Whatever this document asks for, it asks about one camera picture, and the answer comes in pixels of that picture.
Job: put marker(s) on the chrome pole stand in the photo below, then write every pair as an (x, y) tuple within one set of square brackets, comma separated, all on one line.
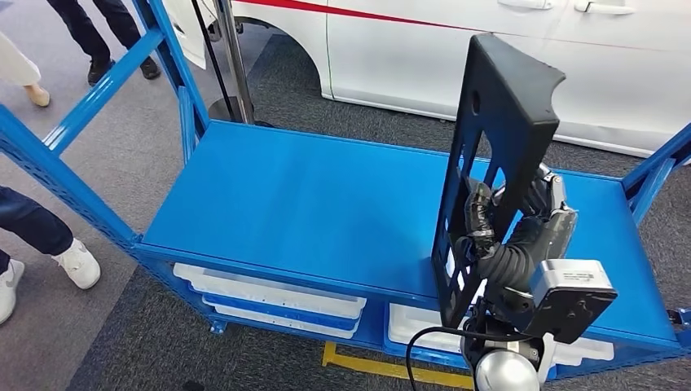
[(229, 54)]

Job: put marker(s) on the thin black rod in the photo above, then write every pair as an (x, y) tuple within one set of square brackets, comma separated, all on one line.
[(208, 48)]

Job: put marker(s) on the white car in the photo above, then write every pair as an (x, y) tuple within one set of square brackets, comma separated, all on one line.
[(432, 59)]

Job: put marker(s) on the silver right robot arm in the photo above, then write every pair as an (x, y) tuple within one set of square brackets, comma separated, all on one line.
[(507, 372)]

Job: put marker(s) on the person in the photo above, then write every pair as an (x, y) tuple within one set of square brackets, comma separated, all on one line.
[(81, 21), (13, 65), (32, 224)]

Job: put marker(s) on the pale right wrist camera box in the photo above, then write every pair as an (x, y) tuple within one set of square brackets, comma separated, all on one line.
[(572, 302)]

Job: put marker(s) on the white plastic tray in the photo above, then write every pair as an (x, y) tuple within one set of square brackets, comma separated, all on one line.
[(270, 294), (410, 324), (275, 322)]

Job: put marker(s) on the black plastic panel part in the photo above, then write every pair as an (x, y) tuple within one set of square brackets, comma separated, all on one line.
[(513, 81)]

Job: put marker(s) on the yellow floor tape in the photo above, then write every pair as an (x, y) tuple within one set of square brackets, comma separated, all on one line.
[(378, 368)]

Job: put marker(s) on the blue metal shelf rack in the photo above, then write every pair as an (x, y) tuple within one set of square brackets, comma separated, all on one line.
[(302, 205)]

